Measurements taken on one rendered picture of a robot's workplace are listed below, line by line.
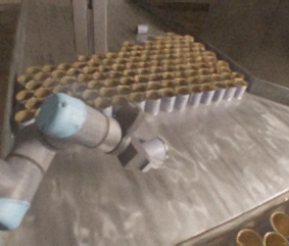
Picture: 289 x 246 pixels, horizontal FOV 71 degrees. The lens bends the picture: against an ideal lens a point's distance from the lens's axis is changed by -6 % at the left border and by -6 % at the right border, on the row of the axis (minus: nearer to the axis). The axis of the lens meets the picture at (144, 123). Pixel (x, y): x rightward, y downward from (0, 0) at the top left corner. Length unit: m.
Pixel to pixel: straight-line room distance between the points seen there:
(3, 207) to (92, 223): 0.32
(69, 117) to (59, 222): 0.37
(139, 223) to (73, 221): 0.18
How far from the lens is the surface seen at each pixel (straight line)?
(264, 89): 1.29
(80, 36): 0.20
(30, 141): 0.43
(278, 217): 0.71
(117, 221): 0.64
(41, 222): 0.67
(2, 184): 0.38
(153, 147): 0.57
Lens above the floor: 1.67
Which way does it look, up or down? 43 degrees down
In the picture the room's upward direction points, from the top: 9 degrees clockwise
